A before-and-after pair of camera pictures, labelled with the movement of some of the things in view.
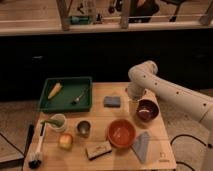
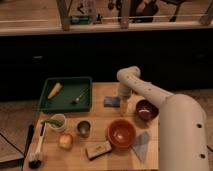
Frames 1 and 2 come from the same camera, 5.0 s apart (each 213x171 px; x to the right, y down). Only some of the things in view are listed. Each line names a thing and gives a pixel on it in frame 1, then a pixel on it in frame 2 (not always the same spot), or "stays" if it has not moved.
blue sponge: x=112 y=101 stays
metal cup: x=83 y=128 stays
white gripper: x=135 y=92 → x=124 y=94
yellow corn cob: x=57 y=87 stays
